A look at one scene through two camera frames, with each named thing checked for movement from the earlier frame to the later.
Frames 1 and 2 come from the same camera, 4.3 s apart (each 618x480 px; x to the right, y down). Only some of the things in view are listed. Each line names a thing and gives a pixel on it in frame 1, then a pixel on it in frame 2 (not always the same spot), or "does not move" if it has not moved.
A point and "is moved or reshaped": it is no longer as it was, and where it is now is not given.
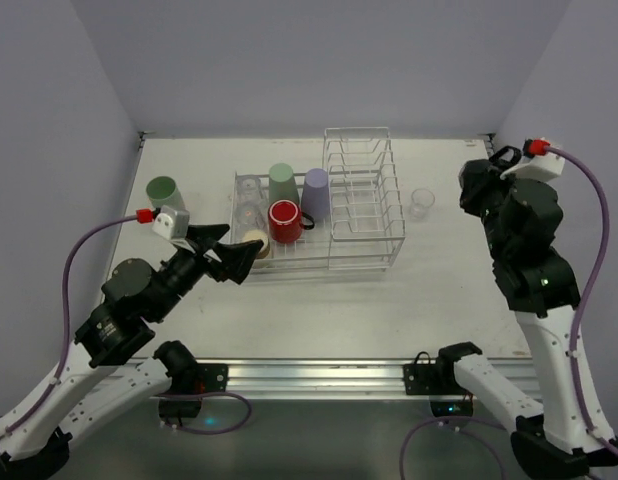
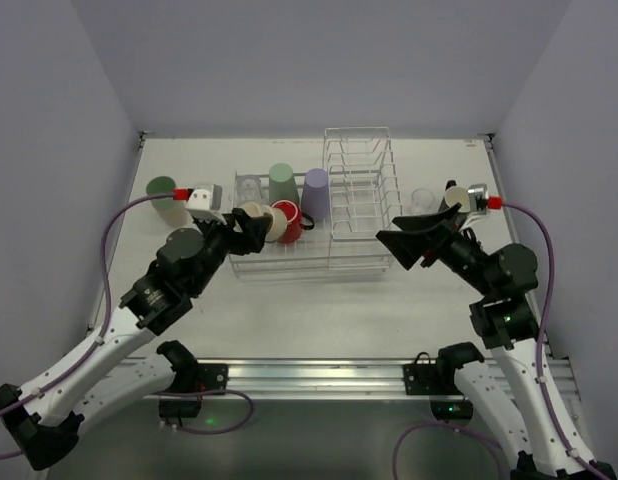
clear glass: (248, 191) does not move
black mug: (496, 157) to (456, 194)
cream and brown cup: (253, 235) is moved or reshaped
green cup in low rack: (282, 184) does not move
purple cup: (316, 194) does not move
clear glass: (422, 199) does not move
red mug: (286, 221) does not move
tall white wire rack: (367, 219) does not move
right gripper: (474, 187) to (434, 245)
